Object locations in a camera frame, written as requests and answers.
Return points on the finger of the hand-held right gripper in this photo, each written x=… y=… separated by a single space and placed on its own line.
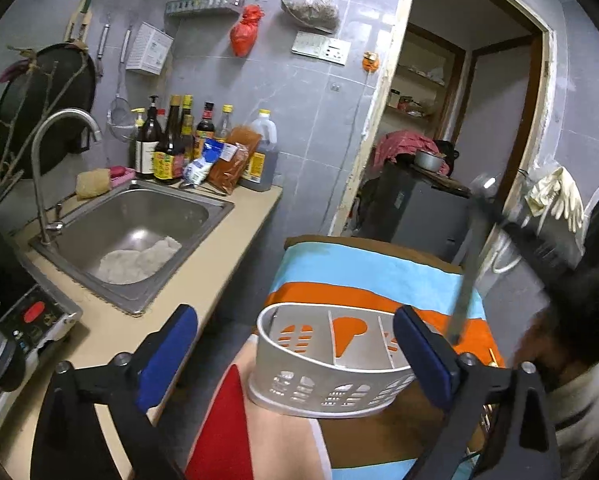
x=519 y=240

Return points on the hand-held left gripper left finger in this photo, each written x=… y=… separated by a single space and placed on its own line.
x=167 y=355

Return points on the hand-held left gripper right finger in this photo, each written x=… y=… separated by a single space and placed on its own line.
x=424 y=360

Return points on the grey metal utensil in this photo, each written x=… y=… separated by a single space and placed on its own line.
x=467 y=270

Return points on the white plastic cutlery basket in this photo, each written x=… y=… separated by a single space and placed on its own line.
x=289 y=360

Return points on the person's right forearm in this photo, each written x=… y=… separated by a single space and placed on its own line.
x=584 y=420

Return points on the cream rubber gloves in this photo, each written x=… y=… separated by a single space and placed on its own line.
x=559 y=195

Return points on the gold metal utensil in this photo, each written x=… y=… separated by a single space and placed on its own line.
x=492 y=356

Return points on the white dish rag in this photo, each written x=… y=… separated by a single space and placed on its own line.
x=139 y=260

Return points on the striped colourful cloth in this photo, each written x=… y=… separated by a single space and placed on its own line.
x=354 y=270

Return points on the small metal pot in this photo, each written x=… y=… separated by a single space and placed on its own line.
x=429 y=160

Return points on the stainless steel sink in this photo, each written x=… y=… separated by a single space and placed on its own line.
x=144 y=210

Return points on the red cloth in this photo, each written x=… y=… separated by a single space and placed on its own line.
x=399 y=142

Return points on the induction cooker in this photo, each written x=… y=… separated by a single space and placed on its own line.
x=9 y=280

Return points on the yellow sponge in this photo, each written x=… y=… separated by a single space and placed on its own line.
x=93 y=184

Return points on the pink soap dish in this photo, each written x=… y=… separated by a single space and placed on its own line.
x=122 y=173

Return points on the wooden storage shelf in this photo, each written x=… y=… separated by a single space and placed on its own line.
x=414 y=78

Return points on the blue white seasoning bag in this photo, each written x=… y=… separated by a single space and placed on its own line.
x=202 y=165

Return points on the soy sauce bottle yellow label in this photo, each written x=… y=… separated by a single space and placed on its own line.
x=168 y=160

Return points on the orange chili powder bag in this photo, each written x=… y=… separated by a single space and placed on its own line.
x=234 y=160

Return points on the large oil jug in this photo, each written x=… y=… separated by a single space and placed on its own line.
x=265 y=160

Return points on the curved metal faucet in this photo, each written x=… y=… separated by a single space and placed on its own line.
x=37 y=170

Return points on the dark bottle with red label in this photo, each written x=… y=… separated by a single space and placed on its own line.
x=204 y=130

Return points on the dark bottle with yellow cap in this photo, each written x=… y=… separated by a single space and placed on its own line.
x=187 y=125

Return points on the clear bottle with yellow cap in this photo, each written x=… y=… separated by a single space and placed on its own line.
x=224 y=125

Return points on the black wok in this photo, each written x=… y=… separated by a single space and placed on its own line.
x=44 y=105

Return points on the hanging metal ladle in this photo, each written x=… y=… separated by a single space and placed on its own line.
x=103 y=40

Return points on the red plastic bag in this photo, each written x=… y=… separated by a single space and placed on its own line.
x=245 y=35

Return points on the wooden door frame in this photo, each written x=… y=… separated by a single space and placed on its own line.
x=379 y=110

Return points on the white switch panel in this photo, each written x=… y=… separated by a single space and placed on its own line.
x=322 y=47

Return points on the white wall box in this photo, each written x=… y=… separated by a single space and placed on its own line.
x=149 y=50

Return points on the metal wall shelf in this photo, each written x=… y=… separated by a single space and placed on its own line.
x=204 y=6

